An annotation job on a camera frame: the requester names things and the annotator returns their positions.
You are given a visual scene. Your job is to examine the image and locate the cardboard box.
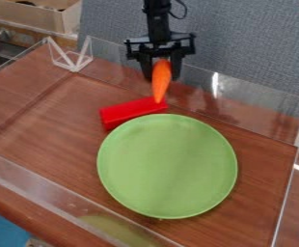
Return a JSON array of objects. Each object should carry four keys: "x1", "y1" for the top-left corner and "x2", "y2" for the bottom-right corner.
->
[{"x1": 0, "y1": 0, "x2": 82, "y2": 33}]

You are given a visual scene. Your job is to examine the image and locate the green round plate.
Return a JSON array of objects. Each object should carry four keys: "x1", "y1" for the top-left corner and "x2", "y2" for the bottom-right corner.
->
[{"x1": 97, "y1": 114, "x2": 239, "y2": 219}]

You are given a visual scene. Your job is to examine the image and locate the black cable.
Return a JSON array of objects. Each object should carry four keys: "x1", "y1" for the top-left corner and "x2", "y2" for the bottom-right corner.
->
[{"x1": 169, "y1": 0, "x2": 189, "y2": 20}]

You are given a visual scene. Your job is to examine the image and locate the wooden shelf with knob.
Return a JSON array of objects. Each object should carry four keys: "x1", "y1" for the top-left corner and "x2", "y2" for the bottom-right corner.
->
[{"x1": 0, "y1": 16, "x2": 81, "y2": 70}]

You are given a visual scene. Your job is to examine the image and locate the clear acrylic enclosure wall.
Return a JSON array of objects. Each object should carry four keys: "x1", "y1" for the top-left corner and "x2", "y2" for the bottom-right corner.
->
[{"x1": 0, "y1": 40, "x2": 299, "y2": 247}]

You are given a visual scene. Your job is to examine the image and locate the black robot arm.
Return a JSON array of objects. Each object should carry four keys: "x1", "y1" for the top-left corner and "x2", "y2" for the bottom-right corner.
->
[{"x1": 125, "y1": 0, "x2": 197, "y2": 80}]

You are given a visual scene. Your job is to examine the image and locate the red wedge block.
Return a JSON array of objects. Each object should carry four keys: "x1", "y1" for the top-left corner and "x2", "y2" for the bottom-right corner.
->
[{"x1": 99, "y1": 96, "x2": 169, "y2": 130}]

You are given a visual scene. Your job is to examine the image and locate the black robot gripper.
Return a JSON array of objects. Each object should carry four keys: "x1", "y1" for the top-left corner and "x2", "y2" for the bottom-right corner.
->
[{"x1": 125, "y1": 32, "x2": 197, "y2": 80}]

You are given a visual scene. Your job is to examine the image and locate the orange toy carrot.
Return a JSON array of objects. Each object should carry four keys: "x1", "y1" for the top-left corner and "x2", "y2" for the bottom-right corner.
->
[{"x1": 153, "y1": 59, "x2": 171, "y2": 103}]

